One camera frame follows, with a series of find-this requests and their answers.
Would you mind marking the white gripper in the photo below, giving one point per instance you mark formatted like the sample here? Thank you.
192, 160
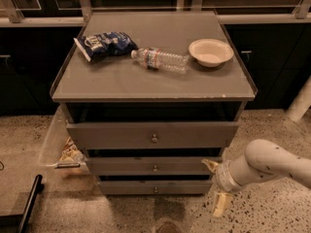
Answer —
222, 175

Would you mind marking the grey bottom drawer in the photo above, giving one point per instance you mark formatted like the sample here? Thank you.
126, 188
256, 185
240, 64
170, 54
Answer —
154, 187

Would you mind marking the grey drawer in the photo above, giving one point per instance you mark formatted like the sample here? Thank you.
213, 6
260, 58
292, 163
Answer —
145, 166
154, 187
152, 135

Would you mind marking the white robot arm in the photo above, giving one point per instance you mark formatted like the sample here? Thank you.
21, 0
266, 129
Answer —
260, 162

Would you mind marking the grey middle drawer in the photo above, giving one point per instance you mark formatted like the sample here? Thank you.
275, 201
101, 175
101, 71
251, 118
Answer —
145, 166

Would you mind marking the grey top drawer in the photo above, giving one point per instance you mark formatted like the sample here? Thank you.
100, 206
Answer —
152, 135

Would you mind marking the grey drawer cabinet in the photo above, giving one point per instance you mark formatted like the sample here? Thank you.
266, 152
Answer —
116, 89

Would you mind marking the white bowl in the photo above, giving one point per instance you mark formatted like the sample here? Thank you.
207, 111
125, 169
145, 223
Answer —
210, 52

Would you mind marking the clear plastic water bottle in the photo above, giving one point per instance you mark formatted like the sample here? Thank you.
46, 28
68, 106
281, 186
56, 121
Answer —
156, 59

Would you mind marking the snack bags in bin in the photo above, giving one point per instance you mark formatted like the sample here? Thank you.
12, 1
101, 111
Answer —
71, 152

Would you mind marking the clear plastic storage bin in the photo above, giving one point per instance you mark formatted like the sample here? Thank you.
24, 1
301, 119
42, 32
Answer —
53, 146

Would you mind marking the black bar object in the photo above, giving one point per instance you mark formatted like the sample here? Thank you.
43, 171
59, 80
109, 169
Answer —
36, 188

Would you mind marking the blue chip bag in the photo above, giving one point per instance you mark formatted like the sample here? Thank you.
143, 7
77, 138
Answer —
106, 43

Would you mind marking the white post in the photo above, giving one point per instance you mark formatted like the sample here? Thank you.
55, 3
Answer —
301, 103

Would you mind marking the dark wall cabinets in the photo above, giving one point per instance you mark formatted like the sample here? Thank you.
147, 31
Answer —
277, 56

